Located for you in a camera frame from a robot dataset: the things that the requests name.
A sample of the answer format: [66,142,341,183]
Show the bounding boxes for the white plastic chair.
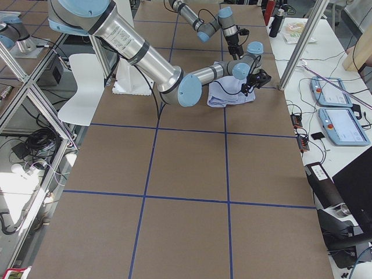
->
[58,53,105,126]

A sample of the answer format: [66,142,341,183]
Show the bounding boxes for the upper blue teach pendant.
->
[310,77,353,108]

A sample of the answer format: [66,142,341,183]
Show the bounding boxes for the blue teach pendant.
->
[318,108,370,146]
[310,77,353,108]

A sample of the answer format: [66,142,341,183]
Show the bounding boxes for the aluminium frame post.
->
[278,0,329,91]

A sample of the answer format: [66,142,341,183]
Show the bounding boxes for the black cylinder with label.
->
[304,162,344,208]

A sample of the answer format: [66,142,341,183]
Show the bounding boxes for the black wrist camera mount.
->
[252,69,271,88]
[237,27,250,37]

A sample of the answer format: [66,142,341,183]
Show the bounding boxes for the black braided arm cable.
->
[214,55,262,95]

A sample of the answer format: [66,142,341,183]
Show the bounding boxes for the black water bottle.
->
[269,8,284,38]

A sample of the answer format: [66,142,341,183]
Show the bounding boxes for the metal reacher grabber tool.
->
[301,59,372,110]

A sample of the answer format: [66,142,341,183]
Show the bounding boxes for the blue striped button shirt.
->
[207,76,256,108]

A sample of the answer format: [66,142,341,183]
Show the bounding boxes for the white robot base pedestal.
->
[112,0,152,96]

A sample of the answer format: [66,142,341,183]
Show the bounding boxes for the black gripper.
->
[226,34,244,60]
[241,71,266,96]

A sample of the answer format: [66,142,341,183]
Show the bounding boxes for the lower blue teach pendant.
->
[318,108,370,146]

